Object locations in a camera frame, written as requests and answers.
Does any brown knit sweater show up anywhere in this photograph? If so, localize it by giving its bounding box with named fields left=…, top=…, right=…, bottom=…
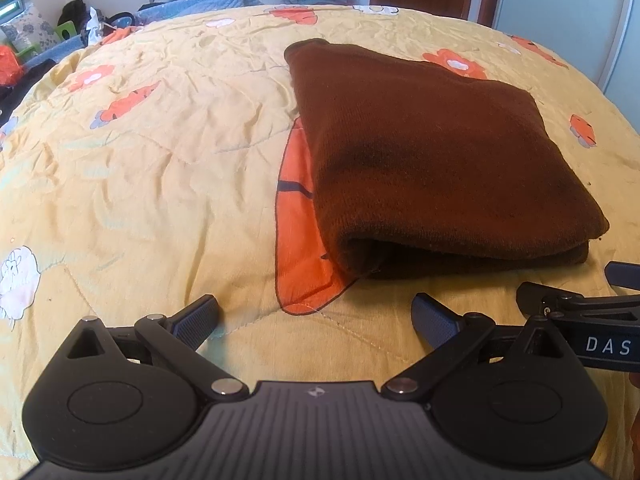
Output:
left=284, top=39, right=610, bottom=278

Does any yellow floral bedspread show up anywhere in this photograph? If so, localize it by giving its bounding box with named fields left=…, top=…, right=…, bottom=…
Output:
left=1, top=6, right=639, bottom=479

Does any white sliding wardrobe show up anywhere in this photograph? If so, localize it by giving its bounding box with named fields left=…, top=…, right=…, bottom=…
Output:
left=494, top=0, right=640, bottom=128

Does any black garment on left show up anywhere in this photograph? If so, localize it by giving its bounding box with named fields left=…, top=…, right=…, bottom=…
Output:
left=0, top=58, right=56, bottom=125

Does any orange plastic bag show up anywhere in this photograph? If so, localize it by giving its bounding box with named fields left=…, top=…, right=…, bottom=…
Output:
left=0, top=44, right=24, bottom=87

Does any green plastic stool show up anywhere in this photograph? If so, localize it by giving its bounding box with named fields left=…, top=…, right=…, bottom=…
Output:
left=54, top=21, right=77, bottom=41

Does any blue quilted blanket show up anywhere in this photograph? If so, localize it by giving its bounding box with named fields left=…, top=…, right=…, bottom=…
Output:
left=24, top=0, right=262, bottom=70

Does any dark plush toy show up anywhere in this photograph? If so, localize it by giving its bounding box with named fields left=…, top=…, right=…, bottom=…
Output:
left=58, top=0, right=91, bottom=32

